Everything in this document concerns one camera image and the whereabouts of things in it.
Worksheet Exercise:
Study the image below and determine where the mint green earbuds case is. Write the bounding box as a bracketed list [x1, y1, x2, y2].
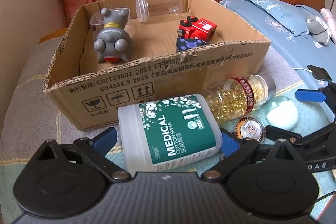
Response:
[265, 96, 298, 131]

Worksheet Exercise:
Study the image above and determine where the yellow capsule bottle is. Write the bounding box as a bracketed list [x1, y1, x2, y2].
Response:
[202, 72, 276, 124]

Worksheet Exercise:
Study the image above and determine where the white medical cotton swab bottle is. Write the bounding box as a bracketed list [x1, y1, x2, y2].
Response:
[118, 94, 223, 174]

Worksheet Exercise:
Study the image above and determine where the grey cartoon creature toy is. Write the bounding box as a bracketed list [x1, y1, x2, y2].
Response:
[93, 7, 134, 64]

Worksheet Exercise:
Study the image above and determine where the dark blue cube toy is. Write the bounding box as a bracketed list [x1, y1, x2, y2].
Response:
[176, 38, 207, 52]

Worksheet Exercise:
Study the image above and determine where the red toy train block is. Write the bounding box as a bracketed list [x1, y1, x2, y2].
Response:
[177, 15, 217, 42]

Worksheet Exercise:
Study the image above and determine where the clear round plastic container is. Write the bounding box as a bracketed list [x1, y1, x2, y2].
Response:
[89, 7, 135, 38]

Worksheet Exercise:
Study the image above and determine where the clear plastic jar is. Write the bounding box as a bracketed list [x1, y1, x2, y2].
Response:
[135, 0, 183, 23]

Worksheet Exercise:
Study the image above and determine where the black smartphone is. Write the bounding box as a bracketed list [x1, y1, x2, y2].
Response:
[307, 65, 332, 82]

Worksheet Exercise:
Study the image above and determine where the round tape measure package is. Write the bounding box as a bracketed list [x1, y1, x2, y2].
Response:
[220, 115, 267, 143]

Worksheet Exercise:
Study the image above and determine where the blue floral bed sheet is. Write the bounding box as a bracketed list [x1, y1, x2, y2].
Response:
[220, 0, 335, 89]

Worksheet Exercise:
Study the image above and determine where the grey plush toy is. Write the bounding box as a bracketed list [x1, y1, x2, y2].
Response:
[306, 15, 331, 46]

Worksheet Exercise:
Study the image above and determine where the checked table blanket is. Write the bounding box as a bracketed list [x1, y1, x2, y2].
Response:
[1, 38, 332, 223]

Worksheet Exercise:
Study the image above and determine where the pink quilt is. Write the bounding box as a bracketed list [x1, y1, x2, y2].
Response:
[320, 8, 336, 43]

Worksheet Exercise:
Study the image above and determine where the blue floral pillow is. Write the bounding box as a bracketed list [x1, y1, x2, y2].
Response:
[246, 0, 309, 36]

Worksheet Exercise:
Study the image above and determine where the open cardboard box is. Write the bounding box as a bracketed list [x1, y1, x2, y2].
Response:
[43, 0, 270, 130]

